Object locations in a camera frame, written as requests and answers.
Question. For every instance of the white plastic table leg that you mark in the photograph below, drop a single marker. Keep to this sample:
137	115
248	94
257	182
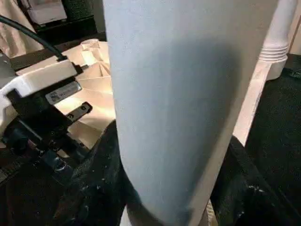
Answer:
278	28
183	94

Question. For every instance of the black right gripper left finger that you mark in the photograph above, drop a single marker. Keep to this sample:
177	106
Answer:
94	183

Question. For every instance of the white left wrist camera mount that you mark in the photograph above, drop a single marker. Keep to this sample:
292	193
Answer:
35	75

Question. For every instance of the black mat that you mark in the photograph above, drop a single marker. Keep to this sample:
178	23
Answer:
277	117

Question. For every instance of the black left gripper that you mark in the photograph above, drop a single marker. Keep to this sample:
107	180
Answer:
42	113

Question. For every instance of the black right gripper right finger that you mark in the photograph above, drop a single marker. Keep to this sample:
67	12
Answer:
247	195

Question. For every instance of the white plastic table top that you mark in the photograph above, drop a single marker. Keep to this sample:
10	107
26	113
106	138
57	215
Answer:
94	94

